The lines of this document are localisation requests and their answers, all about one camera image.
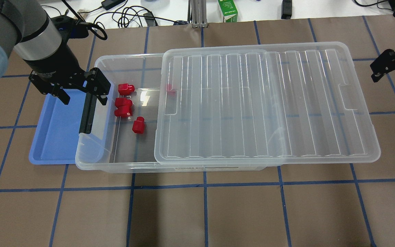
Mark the clear plastic storage box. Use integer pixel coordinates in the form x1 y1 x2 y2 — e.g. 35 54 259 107
76 53 266 174

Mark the green white carton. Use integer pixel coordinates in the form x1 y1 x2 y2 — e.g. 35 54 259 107
217 0 239 23

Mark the clear plastic box lid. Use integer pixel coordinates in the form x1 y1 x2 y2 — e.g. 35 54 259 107
154 41 381 167

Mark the blue plastic tray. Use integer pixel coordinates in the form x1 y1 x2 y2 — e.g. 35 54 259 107
29 93 113 165

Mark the red block top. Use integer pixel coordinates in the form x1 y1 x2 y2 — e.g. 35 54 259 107
117 83 136 96

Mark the black power adapter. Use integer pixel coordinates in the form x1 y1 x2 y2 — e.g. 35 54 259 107
101 0 126 10

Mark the black box handle clip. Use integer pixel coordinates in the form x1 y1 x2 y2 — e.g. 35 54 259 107
79 93 97 134

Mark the red block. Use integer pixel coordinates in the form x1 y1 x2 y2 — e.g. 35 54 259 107
132 117 146 134
114 105 133 118
115 97 133 108
117 83 136 96
166 83 177 97

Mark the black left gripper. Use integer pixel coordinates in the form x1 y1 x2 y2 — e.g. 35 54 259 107
28 44 111 105

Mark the aluminium frame post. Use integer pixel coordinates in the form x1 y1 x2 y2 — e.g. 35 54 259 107
188 0 207 28

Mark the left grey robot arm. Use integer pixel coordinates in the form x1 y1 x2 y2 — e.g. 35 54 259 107
0 0 111 105

